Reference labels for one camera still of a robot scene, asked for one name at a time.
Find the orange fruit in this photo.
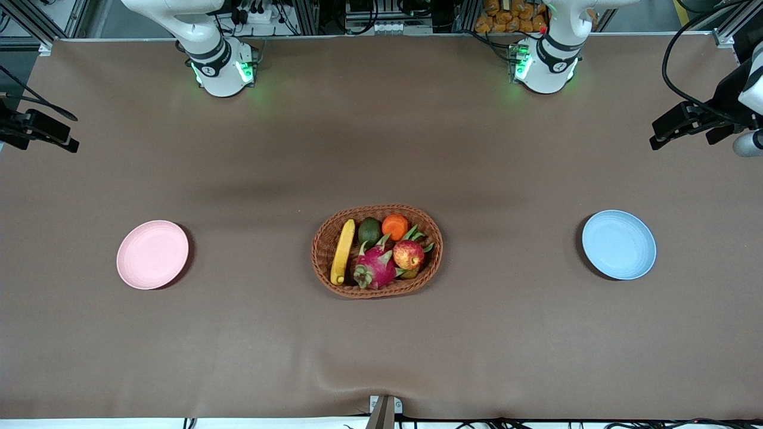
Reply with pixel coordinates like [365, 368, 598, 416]
[381, 213, 410, 241]

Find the pile of golden bread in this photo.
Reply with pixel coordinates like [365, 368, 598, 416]
[475, 0, 549, 34]

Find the grey metal bracket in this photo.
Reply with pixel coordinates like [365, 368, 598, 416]
[365, 394, 404, 429]

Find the white power strip with plugs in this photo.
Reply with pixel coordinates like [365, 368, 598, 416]
[235, 5, 275, 24]

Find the green avocado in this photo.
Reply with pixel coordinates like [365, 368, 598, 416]
[358, 217, 383, 248]

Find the blue plate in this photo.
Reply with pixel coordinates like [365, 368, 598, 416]
[582, 209, 657, 281]

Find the red apple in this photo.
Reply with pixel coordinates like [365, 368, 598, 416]
[392, 240, 426, 272]

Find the yellow banana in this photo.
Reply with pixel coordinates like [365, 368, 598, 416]
[330, 219, 356, 286]

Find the brown table cover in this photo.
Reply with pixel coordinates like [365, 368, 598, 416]
[0, 33, 763, 421]

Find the aluminium frame beam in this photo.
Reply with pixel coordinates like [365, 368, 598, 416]
[9, 0, 60, 55]
[712, 0, 753, 48]

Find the pink dragon fruit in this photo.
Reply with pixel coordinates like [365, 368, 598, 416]
[353, 226, 435, 291]

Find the aluminium frame post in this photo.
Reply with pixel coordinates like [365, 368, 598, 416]
[456, 0, 479, 33]
[295, 0, 320, 35]

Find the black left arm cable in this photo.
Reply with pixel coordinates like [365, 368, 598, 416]
[662, 7, 763, 120]

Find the long white power strip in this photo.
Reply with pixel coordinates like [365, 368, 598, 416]
[373, 21, 433, 35]

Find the pink plate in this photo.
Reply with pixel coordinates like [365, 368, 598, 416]
[116, 220, 190, 291]

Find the brown wicker basket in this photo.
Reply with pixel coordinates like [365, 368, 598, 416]
[311, 204, 444, 299]

